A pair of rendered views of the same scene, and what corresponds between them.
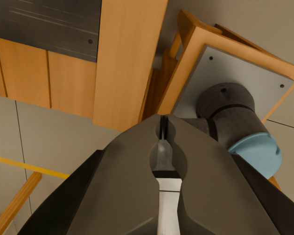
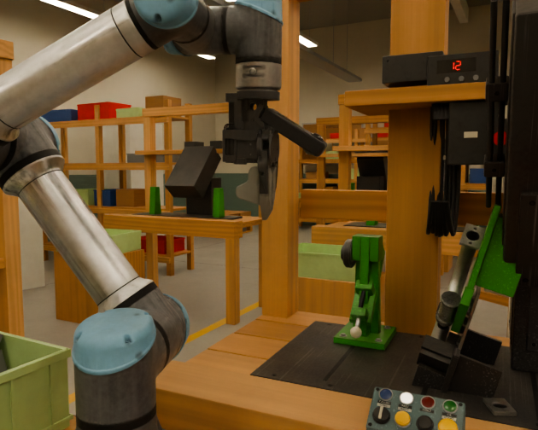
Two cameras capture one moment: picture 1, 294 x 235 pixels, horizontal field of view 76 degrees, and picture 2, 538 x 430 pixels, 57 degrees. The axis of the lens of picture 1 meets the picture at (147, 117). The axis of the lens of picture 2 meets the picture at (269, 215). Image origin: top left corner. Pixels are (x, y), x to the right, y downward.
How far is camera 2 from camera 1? 83 cm
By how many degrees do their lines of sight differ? 74
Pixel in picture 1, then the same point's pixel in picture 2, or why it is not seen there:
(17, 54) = (274, 346)
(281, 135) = not seen: outside the picture
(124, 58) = (248, 389)
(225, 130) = (160, 343)
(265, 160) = (124, 328)
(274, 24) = not seen: outside the picture
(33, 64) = (262, 351)
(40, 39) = (284, 353)
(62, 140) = not seen: outside the picture
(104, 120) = (172, 367)
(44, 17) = (304, 359)
